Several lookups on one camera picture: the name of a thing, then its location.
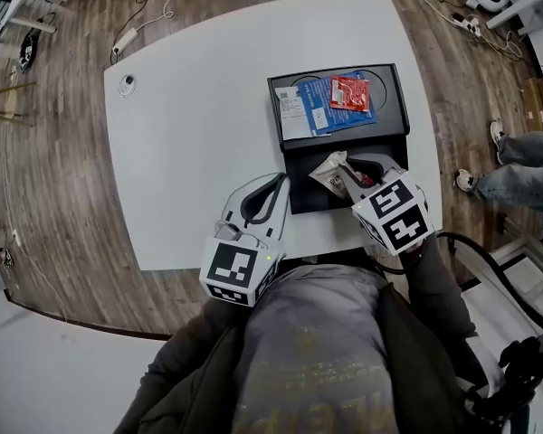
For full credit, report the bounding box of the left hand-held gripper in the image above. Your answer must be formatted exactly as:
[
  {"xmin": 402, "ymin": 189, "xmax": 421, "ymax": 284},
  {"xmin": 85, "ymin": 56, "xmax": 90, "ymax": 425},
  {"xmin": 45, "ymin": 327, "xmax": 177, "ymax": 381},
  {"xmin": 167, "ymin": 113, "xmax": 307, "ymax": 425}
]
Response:
[{"xmin": 197, "ymin": 172, "xmax": 292, "ymax": 308}]

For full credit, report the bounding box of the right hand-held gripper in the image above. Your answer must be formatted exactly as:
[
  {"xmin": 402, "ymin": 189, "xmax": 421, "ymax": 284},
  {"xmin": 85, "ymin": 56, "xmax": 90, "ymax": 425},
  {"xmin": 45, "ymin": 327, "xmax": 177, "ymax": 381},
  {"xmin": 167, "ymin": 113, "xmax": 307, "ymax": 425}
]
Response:
[{"xmin": 336, "ymin": 151, "xmax": 435, "ymax": 258}]

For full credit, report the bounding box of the beige packet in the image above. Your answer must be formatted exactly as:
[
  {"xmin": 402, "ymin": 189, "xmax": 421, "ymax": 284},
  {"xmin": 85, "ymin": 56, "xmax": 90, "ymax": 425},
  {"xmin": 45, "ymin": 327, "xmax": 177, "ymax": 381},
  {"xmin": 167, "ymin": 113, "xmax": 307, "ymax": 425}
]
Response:
[{"xmin": 307, "ymin": 150, "xmax": 350, "ymax": 201}]

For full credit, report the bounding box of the black drawer box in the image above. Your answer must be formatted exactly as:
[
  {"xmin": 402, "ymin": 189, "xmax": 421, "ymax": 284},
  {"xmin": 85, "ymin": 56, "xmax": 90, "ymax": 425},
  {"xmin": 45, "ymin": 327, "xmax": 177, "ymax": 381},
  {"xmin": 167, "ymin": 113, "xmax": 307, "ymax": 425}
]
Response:
[{"xmin": 266, "ymin": 62, "xmax": 411, "ymax": 215}]

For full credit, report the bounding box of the blue packet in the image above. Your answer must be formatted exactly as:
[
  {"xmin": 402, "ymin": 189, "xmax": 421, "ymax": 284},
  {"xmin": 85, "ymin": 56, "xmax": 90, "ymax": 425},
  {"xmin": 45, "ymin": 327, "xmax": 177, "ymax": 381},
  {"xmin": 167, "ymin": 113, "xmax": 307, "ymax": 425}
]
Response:
[{"xmin": 297, "ymin": 71, "xmax": 379, "ymax": 137}]

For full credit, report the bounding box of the red square packet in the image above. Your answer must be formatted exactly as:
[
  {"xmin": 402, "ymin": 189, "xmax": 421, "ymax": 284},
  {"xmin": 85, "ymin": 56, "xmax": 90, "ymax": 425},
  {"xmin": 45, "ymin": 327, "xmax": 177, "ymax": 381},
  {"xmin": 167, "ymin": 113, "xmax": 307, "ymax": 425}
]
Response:
[{"xmin": 329, "ymin": 73, "xmax": 371, "ymax": 113}]

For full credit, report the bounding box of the white printed packet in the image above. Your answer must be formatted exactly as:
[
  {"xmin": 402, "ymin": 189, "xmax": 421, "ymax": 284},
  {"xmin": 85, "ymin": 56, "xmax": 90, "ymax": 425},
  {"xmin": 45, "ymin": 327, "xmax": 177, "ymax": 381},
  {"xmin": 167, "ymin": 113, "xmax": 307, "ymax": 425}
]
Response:
[{"xmin": 274, "ymin": 86, "xmax": 311, "ymax": 142}]

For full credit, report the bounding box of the person's left forearm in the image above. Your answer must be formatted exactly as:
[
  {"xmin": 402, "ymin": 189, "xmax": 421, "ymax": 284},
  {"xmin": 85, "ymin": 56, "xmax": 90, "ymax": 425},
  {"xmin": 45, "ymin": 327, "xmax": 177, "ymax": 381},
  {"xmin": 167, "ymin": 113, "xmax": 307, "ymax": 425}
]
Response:
[{"xmin": 148, "ymin": 298, "xmax": 254, "ymax": 397}]

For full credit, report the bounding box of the person's right forearm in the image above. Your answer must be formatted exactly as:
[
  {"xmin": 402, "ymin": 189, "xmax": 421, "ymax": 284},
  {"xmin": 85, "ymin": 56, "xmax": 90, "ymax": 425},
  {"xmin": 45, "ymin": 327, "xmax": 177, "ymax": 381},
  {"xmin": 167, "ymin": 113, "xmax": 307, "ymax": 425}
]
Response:
[{"xmin": 402, "ymin": 235, "xmax": 479, "ymax": 338}]

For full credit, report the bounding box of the person's torso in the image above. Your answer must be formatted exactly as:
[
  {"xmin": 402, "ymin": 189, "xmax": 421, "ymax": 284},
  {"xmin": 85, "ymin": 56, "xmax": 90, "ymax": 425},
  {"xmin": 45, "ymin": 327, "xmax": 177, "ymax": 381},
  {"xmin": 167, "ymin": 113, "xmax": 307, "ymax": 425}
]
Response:
[{"xmin": 117, "ymin": 264, "xmax": 503, "ymax": 434}]

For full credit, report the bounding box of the white power strip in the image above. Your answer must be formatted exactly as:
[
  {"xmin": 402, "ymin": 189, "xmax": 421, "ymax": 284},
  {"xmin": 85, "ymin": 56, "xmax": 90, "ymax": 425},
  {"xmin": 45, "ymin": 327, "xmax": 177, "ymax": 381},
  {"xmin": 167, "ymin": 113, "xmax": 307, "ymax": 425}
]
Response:
[
  {"xmin": 110, "ymin": 27, "xmax": 139, "ymax": 56},
  {"xmin": 450, "ymin": 12, "xmax": 483, "ymax": 38}
]

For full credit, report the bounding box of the cardboard box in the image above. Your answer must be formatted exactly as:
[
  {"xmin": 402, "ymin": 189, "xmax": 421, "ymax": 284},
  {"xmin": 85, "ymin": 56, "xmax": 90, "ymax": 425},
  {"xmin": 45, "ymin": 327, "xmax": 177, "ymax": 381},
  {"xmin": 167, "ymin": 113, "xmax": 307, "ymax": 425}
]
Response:
[{"xmin": 522, "ymin": 74, "xmax": 543, "ymax": 130}]

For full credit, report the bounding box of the black harness gear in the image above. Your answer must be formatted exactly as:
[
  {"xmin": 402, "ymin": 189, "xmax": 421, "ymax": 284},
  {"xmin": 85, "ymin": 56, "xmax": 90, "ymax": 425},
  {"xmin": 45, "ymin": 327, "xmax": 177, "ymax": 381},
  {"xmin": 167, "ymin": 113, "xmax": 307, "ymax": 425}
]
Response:
[{"xmin": 463, "ymin": 327, "xmax": 543, "ymax": 434}]

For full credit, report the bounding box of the round wooden stool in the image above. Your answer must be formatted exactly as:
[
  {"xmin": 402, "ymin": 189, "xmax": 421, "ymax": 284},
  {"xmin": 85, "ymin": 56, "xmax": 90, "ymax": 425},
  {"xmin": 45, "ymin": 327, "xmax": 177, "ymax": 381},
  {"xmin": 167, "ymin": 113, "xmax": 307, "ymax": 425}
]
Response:
[{"xmin": 0, "ymin": 75, "xmax": 37, "ymax": 128}]

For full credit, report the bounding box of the round table cable grommet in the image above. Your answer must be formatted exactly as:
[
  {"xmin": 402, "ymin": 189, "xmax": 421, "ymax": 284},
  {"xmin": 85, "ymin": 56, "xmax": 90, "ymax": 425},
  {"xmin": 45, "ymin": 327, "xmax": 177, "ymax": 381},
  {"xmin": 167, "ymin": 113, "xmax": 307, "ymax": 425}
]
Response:
[{"xmin": 118, "ymin": 73, "xmax": 138, "ymax": 99}]

